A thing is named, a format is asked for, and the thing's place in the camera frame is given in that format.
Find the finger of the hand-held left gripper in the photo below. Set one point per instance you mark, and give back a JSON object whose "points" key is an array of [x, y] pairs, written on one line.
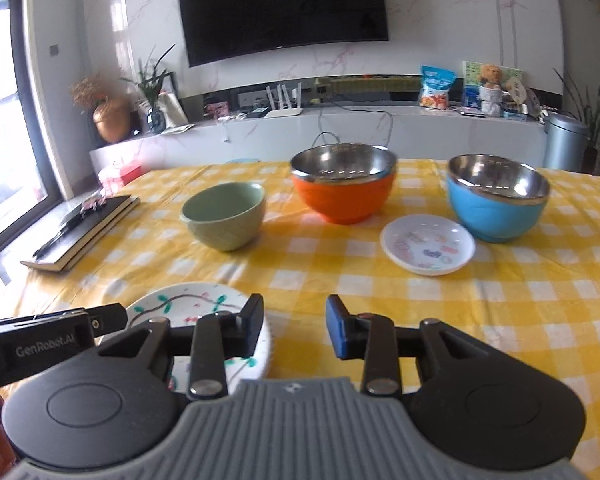
{"points": [[111, 317]]}

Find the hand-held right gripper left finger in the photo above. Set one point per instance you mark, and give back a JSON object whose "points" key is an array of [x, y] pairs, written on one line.
{"points": [[254, 319]]}

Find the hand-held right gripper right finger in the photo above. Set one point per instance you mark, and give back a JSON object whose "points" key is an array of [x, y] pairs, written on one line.
{"points": [[336, 325]]}

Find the large white vine-painted plate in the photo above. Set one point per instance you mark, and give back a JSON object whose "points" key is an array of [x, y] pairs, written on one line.
{"points": [[180, 305]]}

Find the green ceramic bowl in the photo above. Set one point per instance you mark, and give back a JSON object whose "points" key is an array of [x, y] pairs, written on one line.
{"points": [[222, 227]]}

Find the small white stickered plate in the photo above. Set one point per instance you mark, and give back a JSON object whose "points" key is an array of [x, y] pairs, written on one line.
{"points": [[427, 245]]}

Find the orange steel-lined bowl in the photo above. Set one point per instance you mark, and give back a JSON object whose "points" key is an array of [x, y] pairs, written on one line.
{"points": [[347, 200]]}

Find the blue steel-lined bowl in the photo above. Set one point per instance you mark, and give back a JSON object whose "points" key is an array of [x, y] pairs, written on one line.
{"points": [[495, 215]]}

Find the yellow checked tablecloth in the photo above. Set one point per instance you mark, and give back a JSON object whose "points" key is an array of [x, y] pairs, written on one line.
{"points": [[305, 270]]}

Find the black notebook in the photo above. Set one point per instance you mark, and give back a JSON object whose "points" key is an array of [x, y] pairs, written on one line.
{"points": [[87, 232]]}

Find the red tissue box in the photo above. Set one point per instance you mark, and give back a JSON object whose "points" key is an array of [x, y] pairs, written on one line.
{"points": [[122, 175]]}

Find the copper vase with dried flowers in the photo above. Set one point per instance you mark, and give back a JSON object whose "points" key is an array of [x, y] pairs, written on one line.
{"points": [[111, 120]]}

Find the green plant in dark vase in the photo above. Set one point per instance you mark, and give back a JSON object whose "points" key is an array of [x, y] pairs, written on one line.
{"points": [[155, 115]]}

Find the white router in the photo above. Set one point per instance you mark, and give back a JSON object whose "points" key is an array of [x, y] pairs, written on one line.
{"points": [[282, 111]]}

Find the pink box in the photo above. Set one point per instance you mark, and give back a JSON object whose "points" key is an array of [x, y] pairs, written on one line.
{"points": [[217, 109]]}

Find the white marble television console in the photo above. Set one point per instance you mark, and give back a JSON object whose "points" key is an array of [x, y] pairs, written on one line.
{"points": [[430, 132]]}

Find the white paper bag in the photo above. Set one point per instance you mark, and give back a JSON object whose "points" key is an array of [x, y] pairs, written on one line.
{"points": [[172, 110]]}

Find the dark framed glass door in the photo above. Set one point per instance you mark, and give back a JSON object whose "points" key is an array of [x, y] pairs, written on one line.
{"points": [[22, 85]]}

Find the blue snack bag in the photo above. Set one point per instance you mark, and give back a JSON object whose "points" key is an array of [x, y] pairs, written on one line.
{"points": [[436, 87]]}

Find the silver trash can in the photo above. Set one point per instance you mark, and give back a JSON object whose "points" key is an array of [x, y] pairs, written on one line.
{"points": [[565, 142]]}

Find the round wooden sign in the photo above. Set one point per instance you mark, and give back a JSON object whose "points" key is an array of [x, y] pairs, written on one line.
{"points": [[514, 91]]}

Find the brown teddy bear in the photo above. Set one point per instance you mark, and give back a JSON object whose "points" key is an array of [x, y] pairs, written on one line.
{"points": [[491, 74]]}

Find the tall potted leafy plant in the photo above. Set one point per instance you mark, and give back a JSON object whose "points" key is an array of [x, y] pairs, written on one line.
{"points": [[597, 110]]}

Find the wall-mounted black television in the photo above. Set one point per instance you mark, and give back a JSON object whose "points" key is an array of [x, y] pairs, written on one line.
{"points": [[280, 5]]}

